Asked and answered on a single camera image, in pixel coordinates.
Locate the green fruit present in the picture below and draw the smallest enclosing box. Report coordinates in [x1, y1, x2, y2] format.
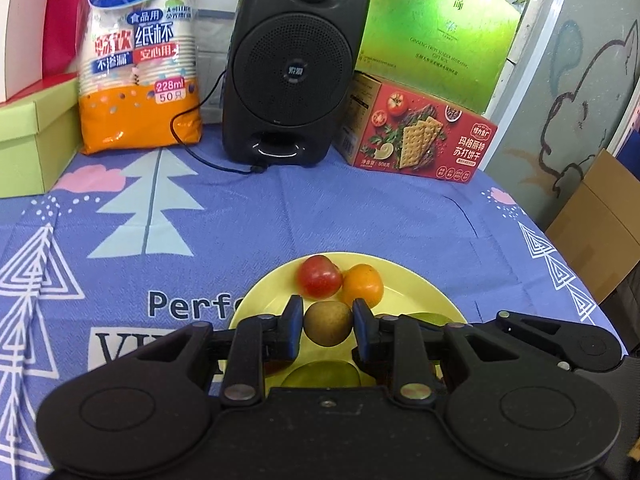
[410, 312, 454, 326]
[281, 361, 361, 389]

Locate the small yellow orange front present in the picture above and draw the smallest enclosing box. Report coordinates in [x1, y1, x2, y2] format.
[341, 263, 385, 309]

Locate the small red fruit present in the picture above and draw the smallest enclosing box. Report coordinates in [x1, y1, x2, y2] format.
[295, 255, 343, 299]

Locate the yellow plastic plate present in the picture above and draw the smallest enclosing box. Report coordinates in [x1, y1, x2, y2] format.
[230, 252, 465, 389]

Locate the brown cardboard box right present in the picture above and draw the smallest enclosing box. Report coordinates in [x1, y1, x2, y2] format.
[546, 151, 639, 302]

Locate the blue printed tablecloth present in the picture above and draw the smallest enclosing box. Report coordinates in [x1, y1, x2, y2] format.
[1, 128, 608, 479]

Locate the red cracker box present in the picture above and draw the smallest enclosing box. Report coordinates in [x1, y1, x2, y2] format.
[334, 72, 497, 183]

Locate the light green shoe box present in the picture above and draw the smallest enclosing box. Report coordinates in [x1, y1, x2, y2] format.
[0, 74, 82, 198]

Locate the black speaker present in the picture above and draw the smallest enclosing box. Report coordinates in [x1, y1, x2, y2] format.
[222, 0, 370, 166]

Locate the orange paper cup package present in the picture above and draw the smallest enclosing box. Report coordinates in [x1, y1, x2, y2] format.
[77, 0, 202, 154]

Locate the large green gift box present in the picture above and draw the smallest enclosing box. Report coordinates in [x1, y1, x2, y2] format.
[357, 0, 521, 114]

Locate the pink paper bag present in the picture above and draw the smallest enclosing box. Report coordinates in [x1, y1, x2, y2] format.
[42, 0, 79, 78]

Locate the white cup box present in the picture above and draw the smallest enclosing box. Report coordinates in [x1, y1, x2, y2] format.
[0, 0, 48, 103]

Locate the black speaker cable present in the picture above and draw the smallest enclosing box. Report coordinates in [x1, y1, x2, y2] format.
[169, 69, 266, 177]

